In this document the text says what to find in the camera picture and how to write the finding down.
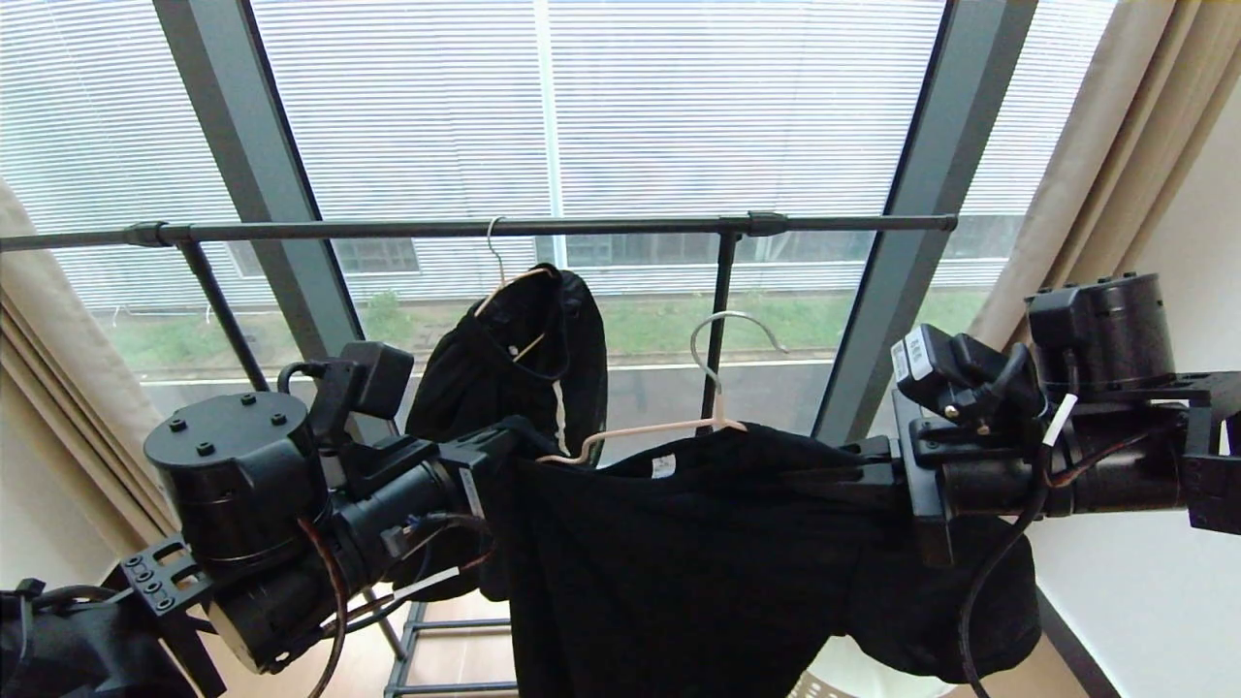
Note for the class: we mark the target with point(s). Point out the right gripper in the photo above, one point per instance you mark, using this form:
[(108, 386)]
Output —
[(999, 485)]

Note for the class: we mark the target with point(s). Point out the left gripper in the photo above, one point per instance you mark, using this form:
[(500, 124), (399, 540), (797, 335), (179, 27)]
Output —
[(417, 504)]

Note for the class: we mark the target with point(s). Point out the pink clothes hanger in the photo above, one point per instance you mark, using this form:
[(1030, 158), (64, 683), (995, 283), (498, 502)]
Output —
[(496, 252), (659, 428)]

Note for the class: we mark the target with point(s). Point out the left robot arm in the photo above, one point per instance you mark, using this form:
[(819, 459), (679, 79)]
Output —
[(233, 475)]

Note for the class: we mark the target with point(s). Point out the white laundry basket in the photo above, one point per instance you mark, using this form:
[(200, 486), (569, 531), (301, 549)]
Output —
[(853, 679)]

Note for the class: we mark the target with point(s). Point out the black clothes rack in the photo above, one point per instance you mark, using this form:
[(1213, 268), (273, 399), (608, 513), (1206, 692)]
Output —
[(388, 229)]

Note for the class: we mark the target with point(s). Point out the beige curtain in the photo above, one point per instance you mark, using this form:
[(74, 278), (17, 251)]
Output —
[(58, 388), (1096, 174)]

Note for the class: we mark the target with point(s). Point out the window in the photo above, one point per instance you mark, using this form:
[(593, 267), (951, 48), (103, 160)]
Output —
[(291, 145)]

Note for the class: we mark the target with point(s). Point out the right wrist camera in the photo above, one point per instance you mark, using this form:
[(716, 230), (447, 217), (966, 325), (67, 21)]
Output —
[(936, 364)]

